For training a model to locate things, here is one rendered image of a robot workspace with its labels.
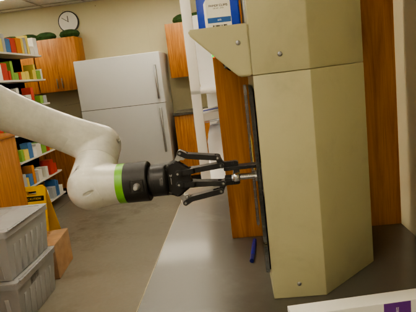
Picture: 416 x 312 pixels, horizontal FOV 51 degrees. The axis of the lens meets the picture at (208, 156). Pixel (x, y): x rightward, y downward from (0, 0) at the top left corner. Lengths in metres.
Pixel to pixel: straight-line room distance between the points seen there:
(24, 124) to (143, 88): 4.84
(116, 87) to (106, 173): 4.96
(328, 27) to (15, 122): 0.70
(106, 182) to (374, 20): 0.81
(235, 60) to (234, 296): 0.51
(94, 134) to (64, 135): 0.07
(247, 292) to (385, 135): 0.60
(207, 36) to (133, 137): 5.13
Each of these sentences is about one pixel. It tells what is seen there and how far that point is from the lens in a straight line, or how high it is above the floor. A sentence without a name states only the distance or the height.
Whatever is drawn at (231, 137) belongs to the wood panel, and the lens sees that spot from 1.25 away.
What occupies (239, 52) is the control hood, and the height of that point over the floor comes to 1.46.
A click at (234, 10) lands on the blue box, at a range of 1.08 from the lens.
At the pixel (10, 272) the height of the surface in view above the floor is 0.39.
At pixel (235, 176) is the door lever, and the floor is 1.20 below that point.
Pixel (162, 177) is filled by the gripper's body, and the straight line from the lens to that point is 0.98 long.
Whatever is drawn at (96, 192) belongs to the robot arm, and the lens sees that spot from 1.01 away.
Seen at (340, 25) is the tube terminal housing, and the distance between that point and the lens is 0.98.
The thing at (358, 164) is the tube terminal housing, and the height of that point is 1.19.
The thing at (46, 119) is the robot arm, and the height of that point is 1.37.
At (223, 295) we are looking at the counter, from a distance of 1.02.
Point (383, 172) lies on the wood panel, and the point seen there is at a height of 1.10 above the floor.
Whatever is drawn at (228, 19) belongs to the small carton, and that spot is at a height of 1.53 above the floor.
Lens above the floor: 1.42
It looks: 10 degrees down
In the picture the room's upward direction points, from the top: 7 degrees counter-clockwise
